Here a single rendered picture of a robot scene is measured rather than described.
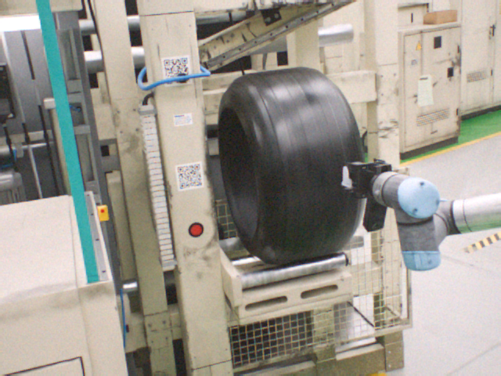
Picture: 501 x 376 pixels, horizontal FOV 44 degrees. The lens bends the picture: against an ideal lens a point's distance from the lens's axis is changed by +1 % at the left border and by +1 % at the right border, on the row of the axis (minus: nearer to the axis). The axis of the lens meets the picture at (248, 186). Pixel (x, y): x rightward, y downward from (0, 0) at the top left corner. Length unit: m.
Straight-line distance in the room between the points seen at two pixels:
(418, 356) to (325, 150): 1.69
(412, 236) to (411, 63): 5.03
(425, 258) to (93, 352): 0.66
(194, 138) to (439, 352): 1.87
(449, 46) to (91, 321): 5.93
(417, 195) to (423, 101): 5.23
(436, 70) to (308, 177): 5.02
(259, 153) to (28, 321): 0.80
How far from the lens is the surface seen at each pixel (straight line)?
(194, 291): 1.84
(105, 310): 1.04
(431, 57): 6.49
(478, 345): 3.26
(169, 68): 1.67
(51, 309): 1.04
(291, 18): 2.18
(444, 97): 6.70
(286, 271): 1.82
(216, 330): 1.92
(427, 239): 1.30
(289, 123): 1.62
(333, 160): 1.64
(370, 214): 1.43
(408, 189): 1.25
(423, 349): 3.19
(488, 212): 1.37
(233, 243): 2.05
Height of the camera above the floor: 1.68
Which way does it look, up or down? 17 degrees down
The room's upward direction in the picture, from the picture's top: 5 degrees counter-clockwise
